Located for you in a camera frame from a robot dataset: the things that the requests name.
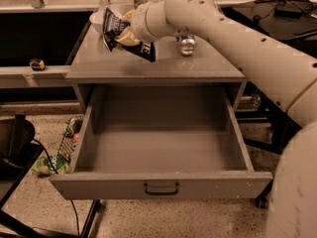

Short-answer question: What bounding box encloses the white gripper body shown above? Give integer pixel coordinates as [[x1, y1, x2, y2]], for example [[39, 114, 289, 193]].
[[125, 18, 140, 43]]

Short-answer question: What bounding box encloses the blue chip bag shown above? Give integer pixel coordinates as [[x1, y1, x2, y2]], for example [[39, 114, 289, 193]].
[[102, 8, 156, 61]]

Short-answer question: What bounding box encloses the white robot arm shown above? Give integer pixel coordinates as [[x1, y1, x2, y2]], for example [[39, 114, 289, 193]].
[[124, 0, 317, 238]]

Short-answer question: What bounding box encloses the grey cabinet with counter top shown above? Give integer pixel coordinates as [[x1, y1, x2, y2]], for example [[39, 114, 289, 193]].
[[64, 3, 253, 113]]

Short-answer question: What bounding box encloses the open grey drawer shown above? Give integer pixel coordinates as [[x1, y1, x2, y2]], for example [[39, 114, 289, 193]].
[[51, 97, 272, 199]]

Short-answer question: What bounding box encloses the green snack bag on floor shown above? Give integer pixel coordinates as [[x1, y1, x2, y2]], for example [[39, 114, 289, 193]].
[[32, 155, 70, 177]]

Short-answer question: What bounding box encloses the white bowl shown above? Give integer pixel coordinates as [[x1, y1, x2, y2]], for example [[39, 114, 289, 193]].
[[89, 10, 104, 34]]

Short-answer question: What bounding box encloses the blue Pepsi can lying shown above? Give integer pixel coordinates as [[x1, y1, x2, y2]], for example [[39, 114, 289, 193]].
[[176, 35, 196, 56]]

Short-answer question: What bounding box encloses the yellow black tape measure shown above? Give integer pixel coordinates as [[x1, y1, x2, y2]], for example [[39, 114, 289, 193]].
[[29, 59, 46, 71]]

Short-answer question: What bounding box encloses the black chair at left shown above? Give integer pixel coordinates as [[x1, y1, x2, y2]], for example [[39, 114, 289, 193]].
[[0, 114, 101, 238]]

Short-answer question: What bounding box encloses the black table with devices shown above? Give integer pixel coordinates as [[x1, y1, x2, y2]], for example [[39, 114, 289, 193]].
[[221, 0, 317, 58]]

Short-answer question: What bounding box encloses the black rolling stand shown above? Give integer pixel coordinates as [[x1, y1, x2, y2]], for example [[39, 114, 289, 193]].
[[236, 89, 303, 210]]

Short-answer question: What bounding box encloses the wire basket with items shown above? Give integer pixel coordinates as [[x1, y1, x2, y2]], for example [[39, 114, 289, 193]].
[[57, 116, 83, 163]]

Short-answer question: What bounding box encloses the black cable on floor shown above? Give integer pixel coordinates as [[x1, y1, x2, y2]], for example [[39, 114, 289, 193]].
[[32, 138, 81, 237]]

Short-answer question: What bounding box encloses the black drawer handle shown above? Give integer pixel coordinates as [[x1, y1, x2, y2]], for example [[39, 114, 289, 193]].
[[144, 182, 179, 196]]

